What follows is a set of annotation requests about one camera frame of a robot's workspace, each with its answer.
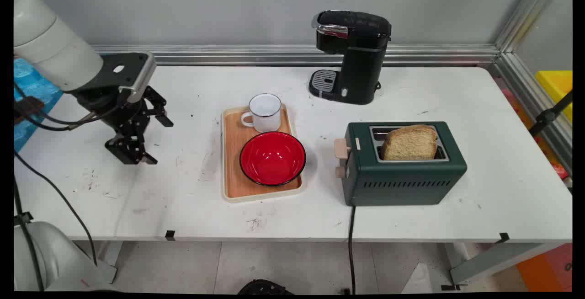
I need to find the green toaster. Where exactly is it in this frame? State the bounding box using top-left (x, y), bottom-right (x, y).
top-left (334, 121), bottom-right (468, 207)

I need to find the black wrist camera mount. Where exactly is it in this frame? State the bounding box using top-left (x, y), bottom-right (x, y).
top-left (90, 52), bottom-right (157, 104)

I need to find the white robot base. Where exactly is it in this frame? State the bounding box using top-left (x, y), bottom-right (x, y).
top-left (14, 221), bottom-right (117, 292)

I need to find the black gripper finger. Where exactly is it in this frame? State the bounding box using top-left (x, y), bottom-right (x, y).
top-left (143, 86), bottom-right (175, 128)
top-left (105, 124), bottom-right (159, 166)

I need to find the black tripod leg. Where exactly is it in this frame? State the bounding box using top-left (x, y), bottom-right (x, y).
top-left (529, 91), bottom-right (573, 137)

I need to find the red bowl black rim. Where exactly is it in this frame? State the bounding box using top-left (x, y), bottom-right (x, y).
top-left (239, 131), bottom-right (307, 187)

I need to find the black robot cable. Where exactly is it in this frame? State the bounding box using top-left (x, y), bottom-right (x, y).
top-left (14, 82), bottom-right (138, 293)

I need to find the orange box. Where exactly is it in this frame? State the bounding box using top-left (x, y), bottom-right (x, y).
top-left (516, 243), bottom-right (573, 292)

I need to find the black toaster power cord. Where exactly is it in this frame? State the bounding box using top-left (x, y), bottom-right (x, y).
top-left (347, 205), bottom-right (357, 295)

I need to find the slice of brown bread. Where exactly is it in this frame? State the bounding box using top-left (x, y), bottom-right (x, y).
top-left (381, 124), bottom-right (438, 161)

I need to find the black coffee machine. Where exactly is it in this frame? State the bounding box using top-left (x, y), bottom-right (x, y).
top-left (308, 10), bottom-right (392, 106)

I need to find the yellow plastic bin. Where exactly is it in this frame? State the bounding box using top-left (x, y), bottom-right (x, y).
top-left (535, 70), bottom-right (573, 123)

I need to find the wooden tray cream rim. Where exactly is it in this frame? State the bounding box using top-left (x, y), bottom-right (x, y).
top-left (221, 105), bottom-right (306, 203)

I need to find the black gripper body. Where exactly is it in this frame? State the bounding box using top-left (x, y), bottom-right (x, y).
top-left (74, 86), bottom-right (151, 139)

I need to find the black round object on floor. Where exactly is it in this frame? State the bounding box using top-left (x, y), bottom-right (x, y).
top-left (238, 279), bottom-right (295, 295)

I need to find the white enamel mug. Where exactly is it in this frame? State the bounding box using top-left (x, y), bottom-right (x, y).
top-left (240, 93), bottom-right (282, 133)

